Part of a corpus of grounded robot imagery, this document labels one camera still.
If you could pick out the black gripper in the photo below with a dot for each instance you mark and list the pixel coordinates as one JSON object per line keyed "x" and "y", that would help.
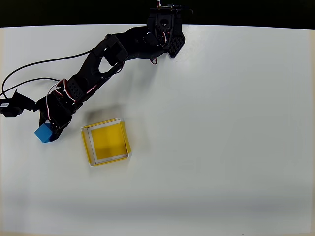
{"x": 50, "y": 116}

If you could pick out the blue cube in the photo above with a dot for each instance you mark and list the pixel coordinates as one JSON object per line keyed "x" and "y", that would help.
{"x": 43, "y": 134}

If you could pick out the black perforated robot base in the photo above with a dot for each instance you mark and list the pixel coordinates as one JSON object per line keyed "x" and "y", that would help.
{"x": 176, "y": 45}

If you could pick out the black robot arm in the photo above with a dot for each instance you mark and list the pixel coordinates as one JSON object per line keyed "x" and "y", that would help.
{"x": 91, "y": 68}

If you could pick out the yellow square tray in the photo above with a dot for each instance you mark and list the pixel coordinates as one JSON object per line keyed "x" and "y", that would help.
{"x": 108, "y": 140}

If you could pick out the black wrist camera with label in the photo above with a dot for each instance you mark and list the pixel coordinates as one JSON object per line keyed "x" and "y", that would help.
{"x": 14, "y": 105}

